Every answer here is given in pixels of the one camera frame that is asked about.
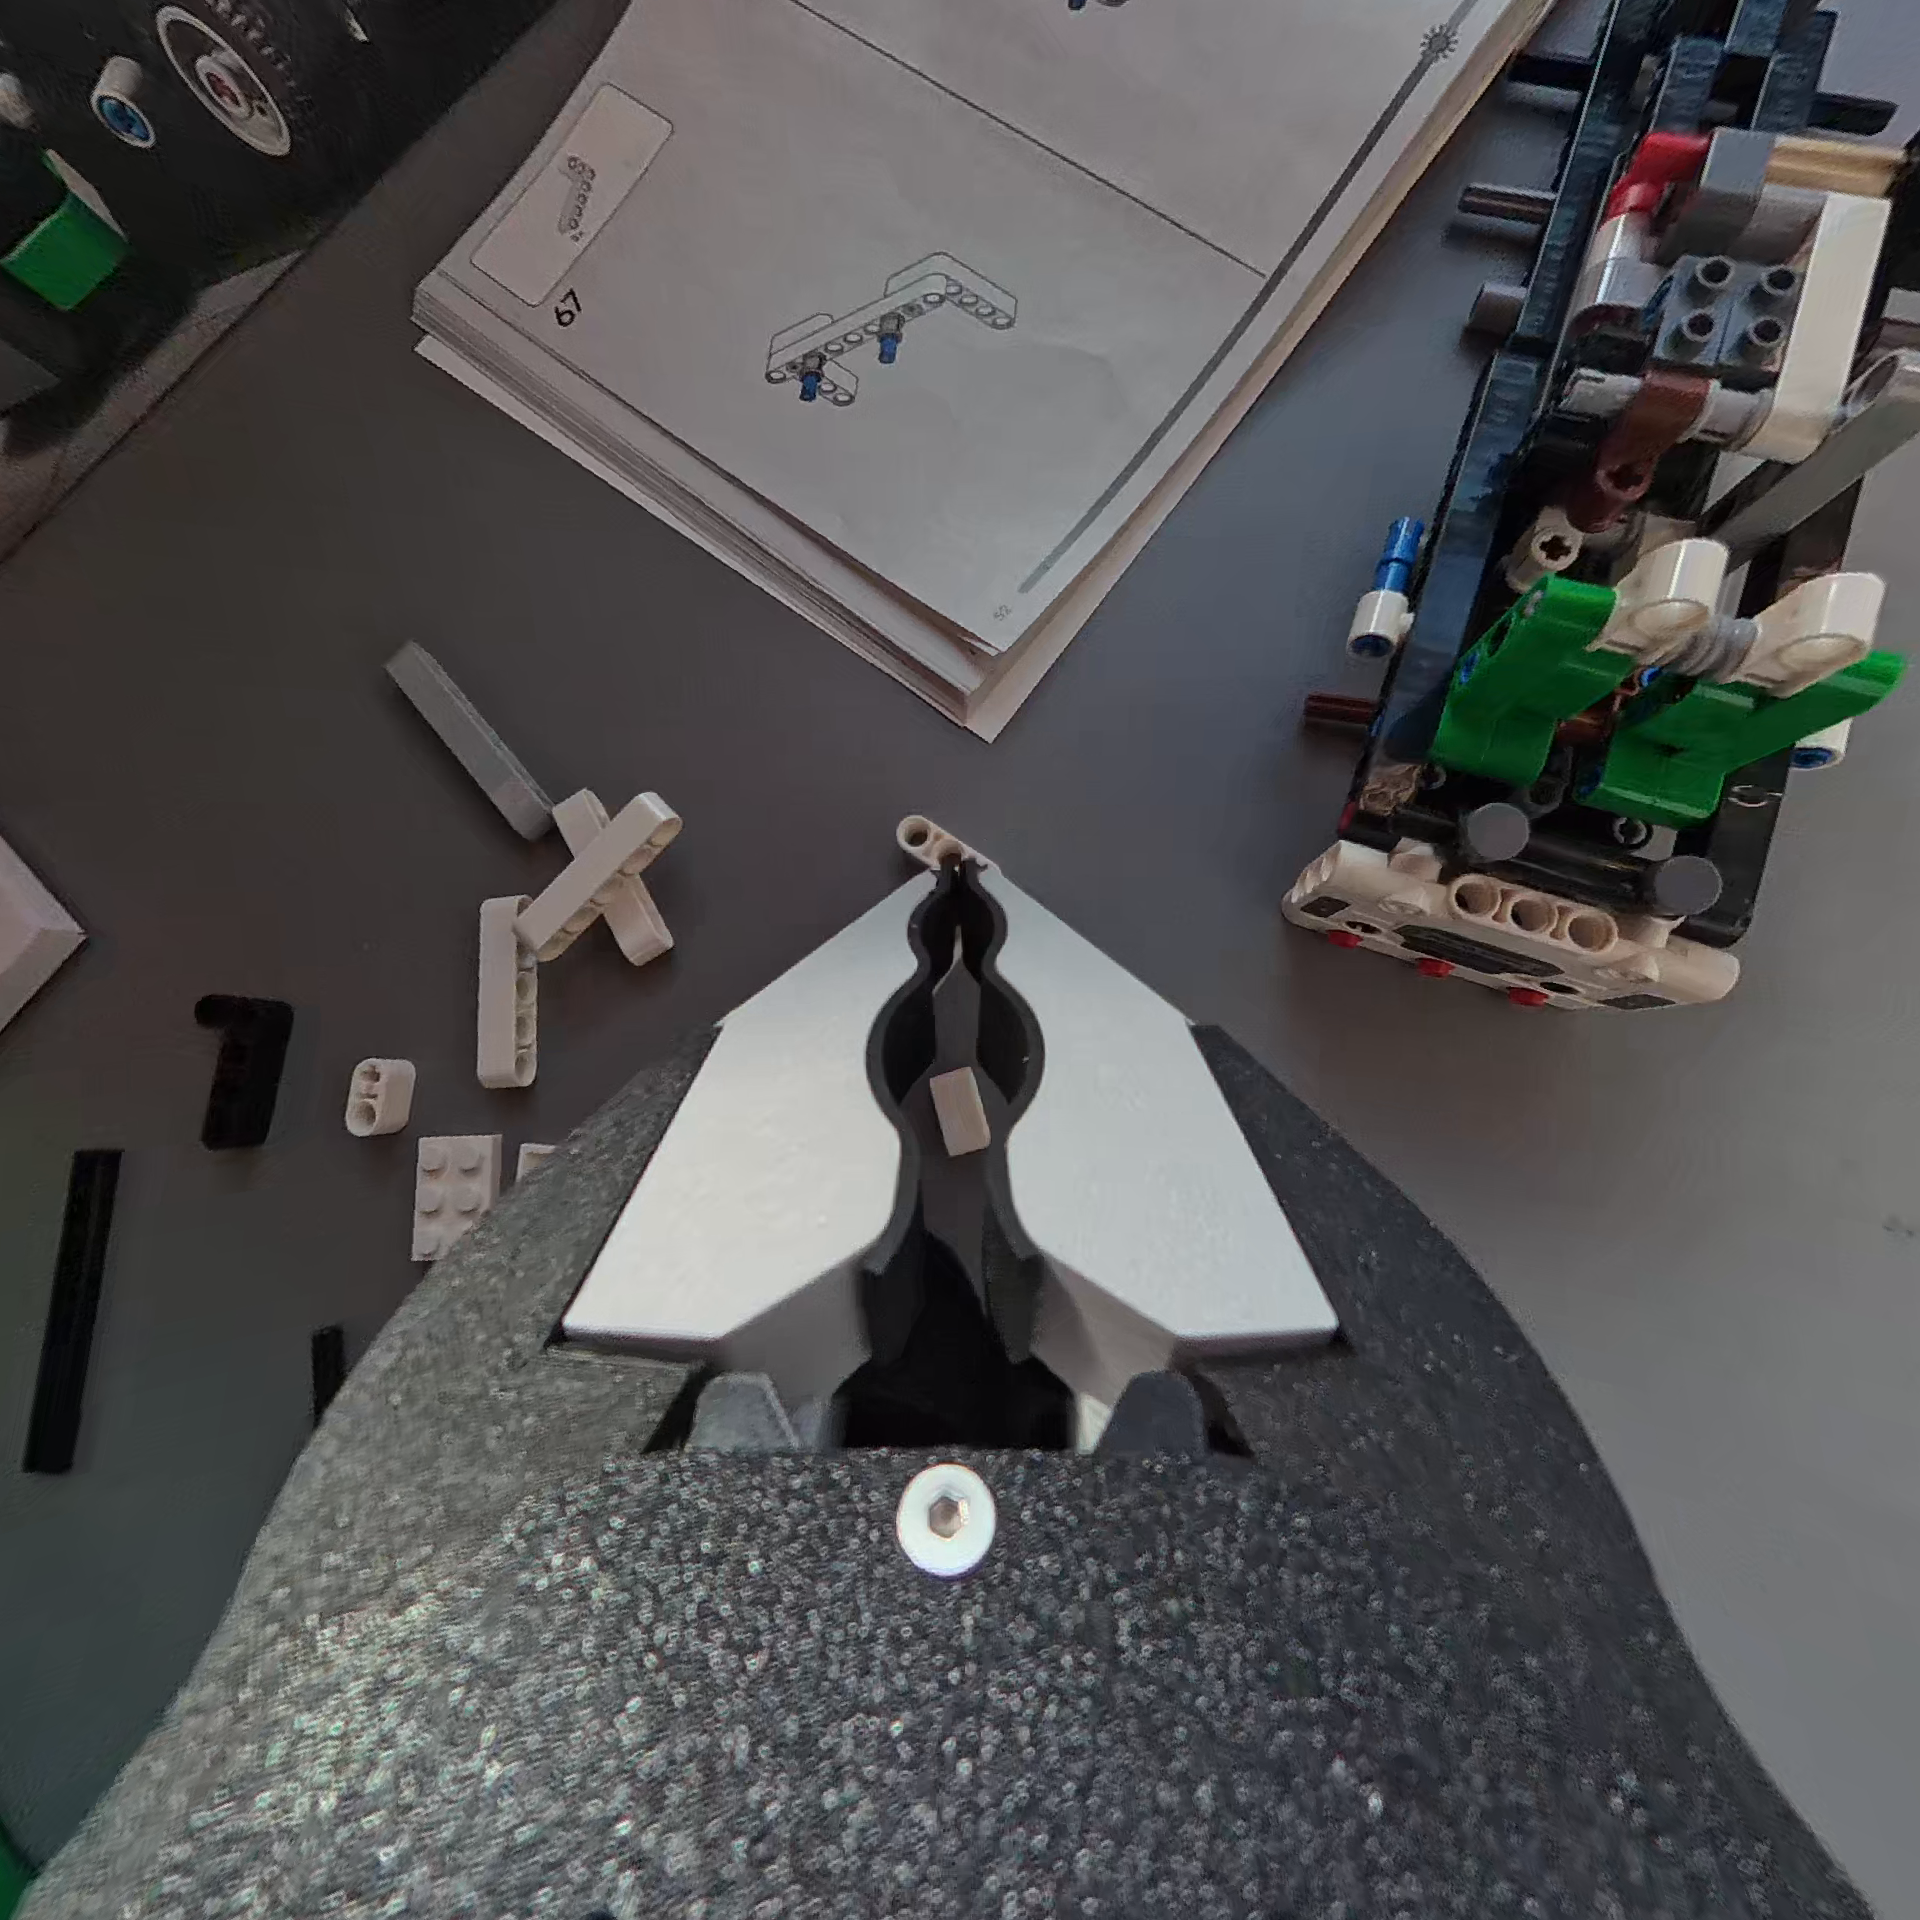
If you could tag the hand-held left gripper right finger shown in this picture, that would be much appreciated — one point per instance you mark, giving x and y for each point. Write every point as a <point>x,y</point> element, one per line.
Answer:
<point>1170,1184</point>

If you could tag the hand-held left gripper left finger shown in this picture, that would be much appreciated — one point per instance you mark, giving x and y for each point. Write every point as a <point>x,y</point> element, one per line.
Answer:
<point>750,1184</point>

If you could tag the lego instruction booklet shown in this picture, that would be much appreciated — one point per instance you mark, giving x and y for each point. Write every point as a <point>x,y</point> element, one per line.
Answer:
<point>899,225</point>

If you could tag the group of white lego pieces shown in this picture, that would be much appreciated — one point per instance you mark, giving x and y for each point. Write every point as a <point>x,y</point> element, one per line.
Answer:
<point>507,991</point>

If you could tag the partly built lego truck chassis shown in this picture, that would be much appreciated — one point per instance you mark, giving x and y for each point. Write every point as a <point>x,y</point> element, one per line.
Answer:
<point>1515,932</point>

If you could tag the black lego beam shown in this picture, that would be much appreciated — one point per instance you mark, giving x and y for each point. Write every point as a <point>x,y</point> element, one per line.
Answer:
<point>328,1373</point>

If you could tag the black angled lego piece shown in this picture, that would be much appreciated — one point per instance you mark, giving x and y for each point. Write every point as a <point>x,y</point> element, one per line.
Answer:
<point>241,1079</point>

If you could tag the grey lego bar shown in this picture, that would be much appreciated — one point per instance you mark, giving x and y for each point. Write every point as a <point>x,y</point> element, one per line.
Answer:
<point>474,745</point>

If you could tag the long black lego axle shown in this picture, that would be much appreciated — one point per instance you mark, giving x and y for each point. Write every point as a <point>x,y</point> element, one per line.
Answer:
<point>72,1321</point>

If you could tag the lego set box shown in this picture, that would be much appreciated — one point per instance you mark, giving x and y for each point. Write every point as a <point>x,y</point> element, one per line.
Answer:
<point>225,89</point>

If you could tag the white flat tile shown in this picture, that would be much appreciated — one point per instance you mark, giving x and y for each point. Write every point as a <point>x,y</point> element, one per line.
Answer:
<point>29,932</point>

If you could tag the green plastic bin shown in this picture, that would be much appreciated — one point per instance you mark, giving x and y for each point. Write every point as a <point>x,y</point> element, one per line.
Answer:
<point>16,1852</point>

